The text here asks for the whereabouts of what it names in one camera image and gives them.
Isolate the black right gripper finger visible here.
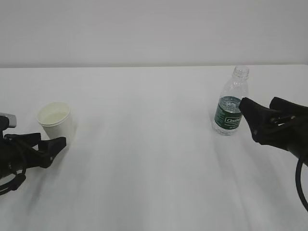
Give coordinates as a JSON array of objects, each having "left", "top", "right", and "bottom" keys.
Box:
[
  {"left": 239, "top": 97, "right": 278, "bottom": 137},
  {"left": 269, "top": 97, "right": 308, "bottom": 120}
]

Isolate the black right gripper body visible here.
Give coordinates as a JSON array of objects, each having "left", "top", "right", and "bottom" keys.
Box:
[{"left": 251, "top": 115, "right": 308, "bottom": 152}]

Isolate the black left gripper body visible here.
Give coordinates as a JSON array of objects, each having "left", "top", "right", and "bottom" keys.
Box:
[{"left": 3, "top": 139, "right": 52, "bottom": 172}]

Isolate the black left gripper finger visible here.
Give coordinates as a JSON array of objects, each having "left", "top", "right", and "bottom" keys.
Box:
[
  {"left": 38, "top": 137, "right": 66, "bottom": 160},
  {"left": 4, "top": 133, "right": 41, "bottom": 151}
]

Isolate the clear water bottle green label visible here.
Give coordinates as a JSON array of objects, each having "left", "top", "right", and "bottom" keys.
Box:
[{"left": 212, "top": 65, "right": 249, "bottom": 136}]

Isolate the white paper cup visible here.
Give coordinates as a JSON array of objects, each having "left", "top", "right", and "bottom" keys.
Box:
[{"left": 37, "top": 102, "right": 75, "bottom": 145}]

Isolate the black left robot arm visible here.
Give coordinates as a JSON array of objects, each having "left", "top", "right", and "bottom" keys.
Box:
[{"left": 0, "top": 133, "right": 66, "bottom": 178}]

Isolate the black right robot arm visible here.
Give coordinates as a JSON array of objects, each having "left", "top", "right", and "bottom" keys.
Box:
[{"left": 239, "top": 97, "right": 308, "bottom": 158}]

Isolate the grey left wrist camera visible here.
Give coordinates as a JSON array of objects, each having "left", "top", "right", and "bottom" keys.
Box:
[{"left": 0, "top": 113, "right": 17, "bottom": 139}]

